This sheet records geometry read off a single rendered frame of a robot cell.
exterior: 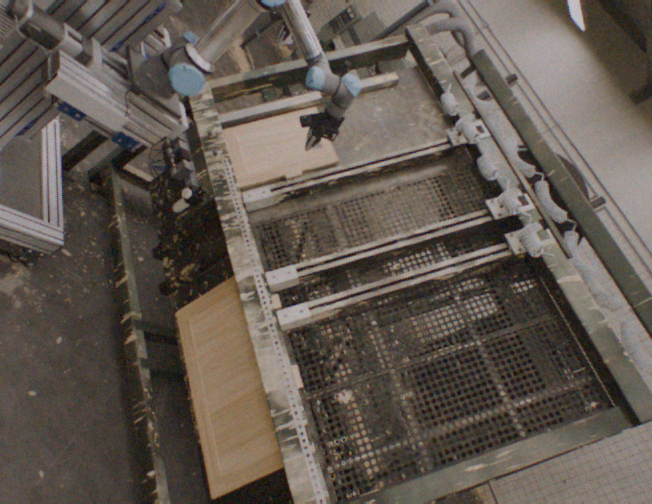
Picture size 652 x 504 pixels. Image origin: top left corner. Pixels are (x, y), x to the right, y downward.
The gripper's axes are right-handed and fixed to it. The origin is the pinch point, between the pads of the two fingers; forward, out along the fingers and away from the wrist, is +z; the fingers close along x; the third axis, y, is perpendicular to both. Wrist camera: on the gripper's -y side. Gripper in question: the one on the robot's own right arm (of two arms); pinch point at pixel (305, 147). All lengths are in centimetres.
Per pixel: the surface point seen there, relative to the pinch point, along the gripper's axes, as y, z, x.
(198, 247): -13, 90, 14
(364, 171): 37.7, 9.6, 3.3
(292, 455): -12, 48, -106
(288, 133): 17, 27, 41
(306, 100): 27, 17, 57
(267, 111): 9, 28, 56
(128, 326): -47, 107, -22
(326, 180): 22.0, 18.8, 3.1
